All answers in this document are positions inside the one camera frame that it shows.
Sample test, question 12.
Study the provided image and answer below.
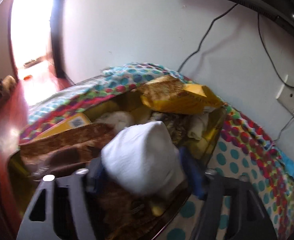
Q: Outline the brown oat snack bag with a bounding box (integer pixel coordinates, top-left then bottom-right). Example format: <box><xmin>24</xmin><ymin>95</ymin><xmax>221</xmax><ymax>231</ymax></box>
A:
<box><xmin>20</xmin><ymin>123</ymin><xmax>116</xmax><ymax>180</ymax></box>

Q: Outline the brown patterned sock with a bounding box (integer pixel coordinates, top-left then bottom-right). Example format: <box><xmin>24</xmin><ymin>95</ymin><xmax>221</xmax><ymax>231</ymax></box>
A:
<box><xmin>149</xmin><ymin>112</ymin><xmax>191</xmax><ymax>146</ymax></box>

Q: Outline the colourful polka dot cloth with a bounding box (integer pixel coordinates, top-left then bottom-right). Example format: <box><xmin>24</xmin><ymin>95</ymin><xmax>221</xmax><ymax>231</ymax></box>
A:
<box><xmin>20</xmin><ymin>63</ymin><xmax>294</xmax><ymax>239</ymax></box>

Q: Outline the gold tin box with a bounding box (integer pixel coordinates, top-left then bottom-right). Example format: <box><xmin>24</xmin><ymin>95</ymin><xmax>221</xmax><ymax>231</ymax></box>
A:
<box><xmin>8</xmin><ymin>89</ymin><xmax>228</xmax><ymax>240</ymax></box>

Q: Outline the white sock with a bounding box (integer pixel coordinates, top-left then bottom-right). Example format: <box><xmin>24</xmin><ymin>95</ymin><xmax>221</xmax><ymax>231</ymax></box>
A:
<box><xmin>101</xmin><ymin>121</ymin><xmax>186</xmax><ymax>197</ymax></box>

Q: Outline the thin grey hanging cable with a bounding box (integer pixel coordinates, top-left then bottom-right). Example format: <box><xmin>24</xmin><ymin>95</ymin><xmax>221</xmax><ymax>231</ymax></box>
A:
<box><xmin>177</xmin><ymin>3</ymin><xmax>239</xmax><ymax>74</ymax></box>

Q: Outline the yellow cracker snack bag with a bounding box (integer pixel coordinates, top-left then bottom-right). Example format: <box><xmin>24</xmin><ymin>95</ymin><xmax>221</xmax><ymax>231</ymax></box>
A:
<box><xmin>138</xmin><ymin>75</ymin><xmax>224</xmax><ymax>115</ymax></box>

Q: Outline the black power cable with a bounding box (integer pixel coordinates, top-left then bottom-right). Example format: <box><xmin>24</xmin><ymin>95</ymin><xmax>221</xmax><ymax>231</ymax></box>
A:
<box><xmin>257</xmin><ymin>12</ymin><xmax>294</xmax><ymax>94</ymax></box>

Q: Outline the clear plastic bag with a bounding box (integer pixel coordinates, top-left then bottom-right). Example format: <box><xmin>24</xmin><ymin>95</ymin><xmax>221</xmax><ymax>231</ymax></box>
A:
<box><xmin>94</xmin><ymin>111</ymin><xmax>135</xmax><ymax>133</ymax></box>

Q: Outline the yellow medicine box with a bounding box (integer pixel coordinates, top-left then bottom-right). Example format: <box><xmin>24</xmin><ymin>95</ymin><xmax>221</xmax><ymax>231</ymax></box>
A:
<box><xmin>34</xmin><ymin>113</ymin><xmax>92</xmax><ymax>140</ymax></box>

